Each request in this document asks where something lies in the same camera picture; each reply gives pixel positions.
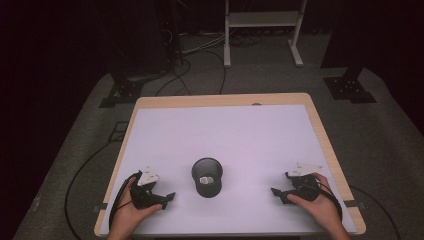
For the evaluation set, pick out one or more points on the black mesh pen holder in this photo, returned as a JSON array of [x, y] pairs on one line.
[[207, 191]]

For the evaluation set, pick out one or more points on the person's left hand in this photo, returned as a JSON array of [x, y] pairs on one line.
[[128, 218]]

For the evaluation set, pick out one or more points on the white metal stand frame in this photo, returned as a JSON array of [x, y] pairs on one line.
[[263, 18]]

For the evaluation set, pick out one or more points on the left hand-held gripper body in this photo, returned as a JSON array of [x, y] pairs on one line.
[[143, 196]]

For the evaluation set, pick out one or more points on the person's right hand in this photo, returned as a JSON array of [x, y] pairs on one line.
[[323, 211]]

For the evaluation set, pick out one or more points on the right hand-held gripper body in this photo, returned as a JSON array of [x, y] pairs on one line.
[[305, 188]]

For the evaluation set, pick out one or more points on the white table mat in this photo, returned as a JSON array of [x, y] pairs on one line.
[[250, 140]]

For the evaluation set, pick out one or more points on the black tape square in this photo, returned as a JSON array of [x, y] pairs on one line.
[[115, 133]]

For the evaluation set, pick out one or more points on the black stand base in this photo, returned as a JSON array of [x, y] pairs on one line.
[[125, 91], [348, 88]]

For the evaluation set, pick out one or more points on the black tape strip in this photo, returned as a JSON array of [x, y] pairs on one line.
[[354, 203], [99, 207]]

